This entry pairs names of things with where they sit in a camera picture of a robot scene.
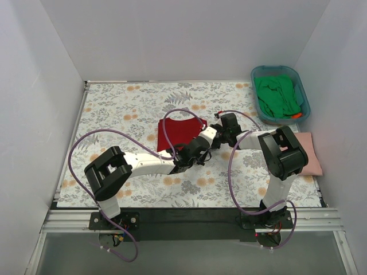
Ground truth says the red t shirt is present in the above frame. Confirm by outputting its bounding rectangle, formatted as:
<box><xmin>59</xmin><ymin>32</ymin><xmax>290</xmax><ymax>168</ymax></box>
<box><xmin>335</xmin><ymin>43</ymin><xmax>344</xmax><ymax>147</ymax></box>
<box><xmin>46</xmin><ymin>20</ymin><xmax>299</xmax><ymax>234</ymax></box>
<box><xmin>157</xmin><ymin>117</ymin><xmax>202</xmax><ymax>152</ymax></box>

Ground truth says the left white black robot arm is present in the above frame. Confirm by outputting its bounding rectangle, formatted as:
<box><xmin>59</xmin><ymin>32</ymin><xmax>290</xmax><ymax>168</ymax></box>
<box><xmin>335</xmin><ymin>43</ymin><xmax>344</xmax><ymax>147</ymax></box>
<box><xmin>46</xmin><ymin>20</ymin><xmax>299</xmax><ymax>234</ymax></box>
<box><xmin>84</xmin><ymin>137</ymin><xmax>211</xmax><ymax>229</ymax></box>

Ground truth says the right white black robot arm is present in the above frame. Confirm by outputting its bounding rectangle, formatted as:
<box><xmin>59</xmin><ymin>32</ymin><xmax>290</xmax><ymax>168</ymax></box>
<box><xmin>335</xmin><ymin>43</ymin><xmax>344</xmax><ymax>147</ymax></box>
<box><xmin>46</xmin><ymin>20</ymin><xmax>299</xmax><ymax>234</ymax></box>
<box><xmin>211</xmin><ymin>111</ymin><xmax>309</xmax><ymax>228</ymax></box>

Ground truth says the teal plastic bin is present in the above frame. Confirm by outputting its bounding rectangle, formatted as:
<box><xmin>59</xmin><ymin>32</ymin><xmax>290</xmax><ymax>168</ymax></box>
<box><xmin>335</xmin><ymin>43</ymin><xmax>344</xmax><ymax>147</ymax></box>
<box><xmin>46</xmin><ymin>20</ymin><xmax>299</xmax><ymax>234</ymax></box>
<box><xmin>251</xmin><ymin>65</ymin><xmax>310</xmax><ymax>125</ymax></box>

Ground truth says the green t shirt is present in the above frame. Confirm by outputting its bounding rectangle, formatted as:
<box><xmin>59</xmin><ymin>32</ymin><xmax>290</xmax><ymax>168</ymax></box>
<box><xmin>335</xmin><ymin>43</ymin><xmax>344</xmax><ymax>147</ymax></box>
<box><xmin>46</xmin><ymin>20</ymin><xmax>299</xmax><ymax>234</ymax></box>
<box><xmin>254</xmin><ymin>74</ymin><xmax>301</xmax><ymax>119</ymax></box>

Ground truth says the orange cloth item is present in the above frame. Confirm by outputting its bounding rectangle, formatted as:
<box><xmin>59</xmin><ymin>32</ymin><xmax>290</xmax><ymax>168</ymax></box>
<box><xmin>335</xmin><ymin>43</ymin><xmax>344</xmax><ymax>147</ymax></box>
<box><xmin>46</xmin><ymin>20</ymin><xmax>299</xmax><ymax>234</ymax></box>
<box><xmin>291</xmin><ymin>113</ymin><xmax>303</xmax><ymax>119</ymax></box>

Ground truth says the floral table mat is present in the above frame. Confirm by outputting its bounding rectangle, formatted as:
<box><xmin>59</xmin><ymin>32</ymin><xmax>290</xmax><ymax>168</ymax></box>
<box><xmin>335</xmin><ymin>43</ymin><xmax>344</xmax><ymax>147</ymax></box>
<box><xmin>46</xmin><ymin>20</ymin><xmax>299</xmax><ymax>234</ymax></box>
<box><xmin>56</xmin><ymin>82</ymin><xmax>322</xmax><ymax>209</ymax></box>

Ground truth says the folded pink t shirt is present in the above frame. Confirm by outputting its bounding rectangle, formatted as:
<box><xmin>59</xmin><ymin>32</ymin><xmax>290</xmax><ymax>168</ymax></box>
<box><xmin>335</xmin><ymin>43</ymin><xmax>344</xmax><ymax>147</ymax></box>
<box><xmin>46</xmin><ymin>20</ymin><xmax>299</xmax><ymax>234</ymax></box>
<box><xmin>295</xmin><ymin>132</ymin><xmax>323</xmax><ymax>176</ymax></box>

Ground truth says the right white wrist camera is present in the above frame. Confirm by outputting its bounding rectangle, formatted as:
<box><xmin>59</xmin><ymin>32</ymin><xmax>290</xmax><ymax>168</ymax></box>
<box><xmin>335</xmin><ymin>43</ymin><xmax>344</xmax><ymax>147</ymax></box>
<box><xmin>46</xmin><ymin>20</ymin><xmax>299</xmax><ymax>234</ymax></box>
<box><xmin>214</xmin><ymin>111</ymin><xmax>223</xmax><ymax>126</ymax></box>

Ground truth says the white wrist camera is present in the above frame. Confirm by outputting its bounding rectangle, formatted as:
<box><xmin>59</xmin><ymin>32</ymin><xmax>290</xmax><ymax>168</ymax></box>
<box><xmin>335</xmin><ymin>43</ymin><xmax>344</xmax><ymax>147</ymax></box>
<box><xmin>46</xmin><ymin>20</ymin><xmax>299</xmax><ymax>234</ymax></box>
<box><xmin>214</xmin><ymin>111</ymin><xmax>223</xmax><ymax>126</ymax></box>
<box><xmin>198</xmin><ymin>126</ymin><xmax>217</xmax><ymax>144</ymax></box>

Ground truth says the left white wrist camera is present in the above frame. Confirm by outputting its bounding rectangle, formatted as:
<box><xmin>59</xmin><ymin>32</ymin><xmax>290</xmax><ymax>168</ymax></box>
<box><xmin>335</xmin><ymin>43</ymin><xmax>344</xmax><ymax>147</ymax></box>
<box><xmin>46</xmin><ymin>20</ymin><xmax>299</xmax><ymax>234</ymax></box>
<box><xmin>198</xmin><ymin>126</ymin><xmax>217</xmax><ymax>144</ymax></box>

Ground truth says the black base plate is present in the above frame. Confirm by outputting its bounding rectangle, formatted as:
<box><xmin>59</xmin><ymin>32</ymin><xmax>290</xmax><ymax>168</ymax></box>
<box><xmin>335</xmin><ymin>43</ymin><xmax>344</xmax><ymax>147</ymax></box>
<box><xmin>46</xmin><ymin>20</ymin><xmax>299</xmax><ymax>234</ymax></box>
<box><xmin>88</xmin><ymin>208</ymin><xmax>294</xmax><ymax>242</ymax></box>

